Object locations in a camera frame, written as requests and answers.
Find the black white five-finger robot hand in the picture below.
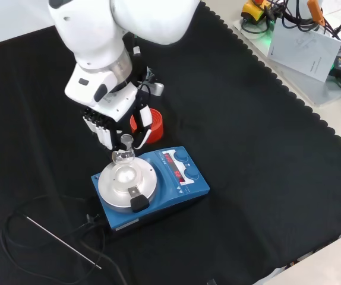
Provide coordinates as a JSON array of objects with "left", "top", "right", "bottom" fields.
[{"left": 64, "top": 64, "right": 153, "bottom": 151}]

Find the clear glass round-bottom flask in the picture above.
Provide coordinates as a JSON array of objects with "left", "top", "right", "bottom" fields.
[{"left": 111, "top": 134, "right": 136, "bottom": 166}]

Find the blue heater with steel plate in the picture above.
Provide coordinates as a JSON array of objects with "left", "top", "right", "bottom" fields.
[{"left": 90, "top": 145, "right": 211, "bottom": 233}]

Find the thin steel probe rod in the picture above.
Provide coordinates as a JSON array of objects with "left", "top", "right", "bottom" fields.
[{"left": 22, "top": 214, "right": 103, "bottom": 270}]

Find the black bench cloth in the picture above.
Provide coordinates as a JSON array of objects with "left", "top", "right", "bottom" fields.
[{"left": 0, "top": 1, "right": 341, "bottom": 285}]

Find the yellow stop button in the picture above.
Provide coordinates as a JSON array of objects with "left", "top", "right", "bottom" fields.
[{"left": 241, "top": 0, "right": 269, "bottom": 25}]

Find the pale board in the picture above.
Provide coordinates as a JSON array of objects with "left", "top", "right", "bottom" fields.
[{"left": 266, "top": 18, "right": 341, "bottom": 83}]

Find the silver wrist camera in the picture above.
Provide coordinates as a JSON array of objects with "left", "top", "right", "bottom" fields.
[{"left": 150, "top": 82, "right": 165, "bottom": 97}]

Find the red ribbed flask ring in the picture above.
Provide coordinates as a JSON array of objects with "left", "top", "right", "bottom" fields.
[{"left": 130, "top": 107, "right": 165, "bottom": 144}]

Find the black heater cable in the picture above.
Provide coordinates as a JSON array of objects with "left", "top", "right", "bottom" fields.
[{"left": 0, "top": 194, "right": 127, "bottom": 285}]

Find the grey base plate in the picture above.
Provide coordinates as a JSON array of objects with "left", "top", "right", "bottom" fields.
[{"left": 232, "top": 17, "right": 341, "bottom": 107}]

